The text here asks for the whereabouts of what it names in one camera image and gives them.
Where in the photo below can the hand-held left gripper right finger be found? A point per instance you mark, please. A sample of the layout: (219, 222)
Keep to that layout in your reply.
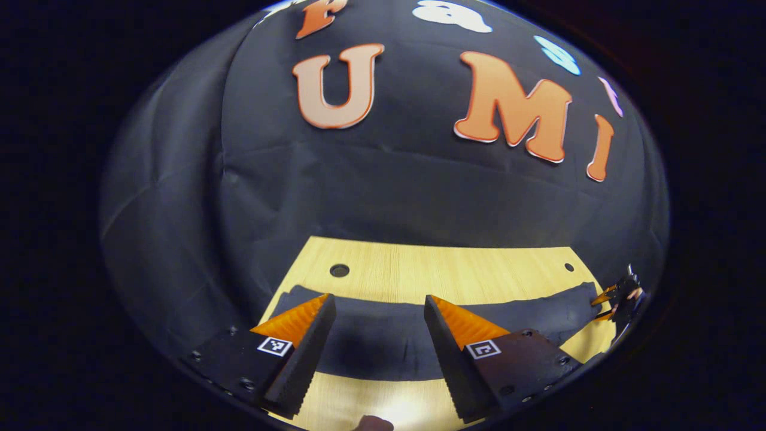
(455, 371)

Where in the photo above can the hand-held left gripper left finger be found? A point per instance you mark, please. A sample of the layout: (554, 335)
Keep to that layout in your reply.
(302, 371)

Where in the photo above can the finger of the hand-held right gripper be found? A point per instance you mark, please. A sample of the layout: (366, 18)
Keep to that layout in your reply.
(604, 314)
(604, 296)

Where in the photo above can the dark grey jeans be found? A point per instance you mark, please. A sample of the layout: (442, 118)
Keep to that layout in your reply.
(383, 341)

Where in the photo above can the black backdrop cloth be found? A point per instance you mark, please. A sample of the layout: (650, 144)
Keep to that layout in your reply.
(389, 191)

